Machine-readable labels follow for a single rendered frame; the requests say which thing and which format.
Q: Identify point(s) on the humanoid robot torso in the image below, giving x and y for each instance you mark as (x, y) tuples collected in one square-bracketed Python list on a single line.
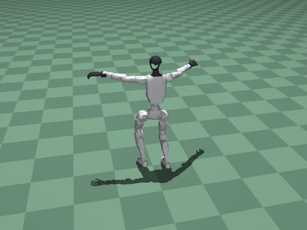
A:
[(155, 92)]

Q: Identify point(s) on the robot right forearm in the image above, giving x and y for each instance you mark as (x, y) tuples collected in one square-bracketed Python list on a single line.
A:
[(184, 68)]

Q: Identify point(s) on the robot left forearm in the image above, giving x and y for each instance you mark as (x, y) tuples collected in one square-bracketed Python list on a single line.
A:
[(113, 75)]

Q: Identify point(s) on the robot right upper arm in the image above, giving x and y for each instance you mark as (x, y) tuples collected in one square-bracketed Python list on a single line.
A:
[(173, 75)]

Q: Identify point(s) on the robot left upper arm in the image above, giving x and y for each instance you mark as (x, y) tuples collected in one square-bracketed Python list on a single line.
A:
[(136, 79)]

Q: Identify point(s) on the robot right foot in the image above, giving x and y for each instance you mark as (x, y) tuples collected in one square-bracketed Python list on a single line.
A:
[(167, 165)]

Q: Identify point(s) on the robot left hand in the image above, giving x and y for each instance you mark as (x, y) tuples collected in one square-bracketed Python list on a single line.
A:
[(96, 74)]

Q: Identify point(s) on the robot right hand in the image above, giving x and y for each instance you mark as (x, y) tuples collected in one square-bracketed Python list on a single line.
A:
[(192, 63)]

